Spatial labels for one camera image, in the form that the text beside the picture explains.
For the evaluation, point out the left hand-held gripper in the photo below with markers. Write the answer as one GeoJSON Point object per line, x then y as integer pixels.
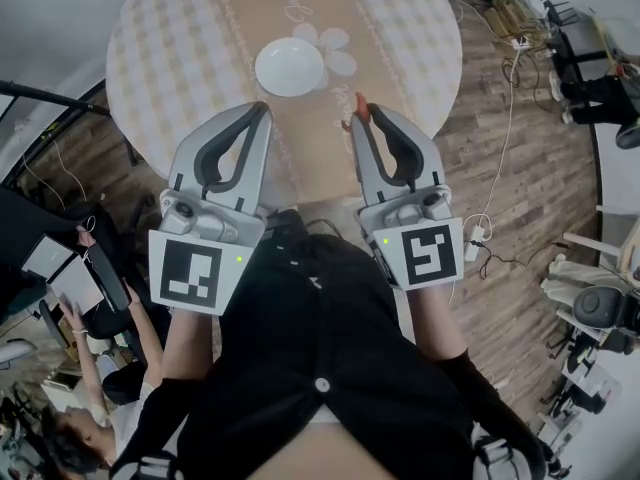
{"type": "Point", "coordinates": [192, 268]}

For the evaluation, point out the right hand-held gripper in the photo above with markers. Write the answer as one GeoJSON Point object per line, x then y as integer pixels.
{"type": "Point", "coordinates": [430, 253]}

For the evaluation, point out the small orange shrimp toy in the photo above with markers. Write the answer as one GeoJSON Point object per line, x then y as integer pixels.
{"type": "Point", "coordinates": [361, 107]}

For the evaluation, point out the white round plate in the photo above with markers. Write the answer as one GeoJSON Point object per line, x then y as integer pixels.
{"type": "Point", "coordinates": [289, 65]}

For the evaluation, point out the person's right forearm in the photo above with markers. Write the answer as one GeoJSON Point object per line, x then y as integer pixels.
{"type": "Point", "coordinates": [435, 323]}

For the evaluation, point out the person's left forearm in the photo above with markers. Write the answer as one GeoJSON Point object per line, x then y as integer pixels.
{"type": "Point", "coordinates": [187, 348]}

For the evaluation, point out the round checkered table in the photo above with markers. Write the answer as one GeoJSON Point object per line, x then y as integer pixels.
{"type": "Point", "coordinates": [180, 68]}

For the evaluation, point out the white power strip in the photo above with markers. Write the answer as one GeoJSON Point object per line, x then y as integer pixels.
{"type": "Point", "coordinates": [473, 245]}

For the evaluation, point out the olive cardboard boxes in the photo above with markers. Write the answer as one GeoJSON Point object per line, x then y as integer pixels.
{"type": "Point", "coordinates": [510, 13]}

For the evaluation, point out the person's black cardigan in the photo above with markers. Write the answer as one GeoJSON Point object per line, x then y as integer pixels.
{"type": "Point", "coordinates": [300, 343]}

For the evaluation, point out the grey laptop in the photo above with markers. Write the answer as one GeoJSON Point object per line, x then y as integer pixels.
{"type": "Point", "coordinates": [47, 258]}

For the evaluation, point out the black desk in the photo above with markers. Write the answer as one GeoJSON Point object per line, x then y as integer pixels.
{"type": "Point", "coordinates": [575, 53]}

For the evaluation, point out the white router with antennas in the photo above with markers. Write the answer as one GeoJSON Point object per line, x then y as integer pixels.
{"type": "Point", "coordinates": [540, 3]}

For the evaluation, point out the black swivel chair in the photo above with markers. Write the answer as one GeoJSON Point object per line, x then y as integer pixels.
{"type": "Point", "coordinates": [597, 308]}

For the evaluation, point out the person's light undershirt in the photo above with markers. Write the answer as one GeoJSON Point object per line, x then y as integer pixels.
{"type": "Point", "coordinates": [345, 453]}

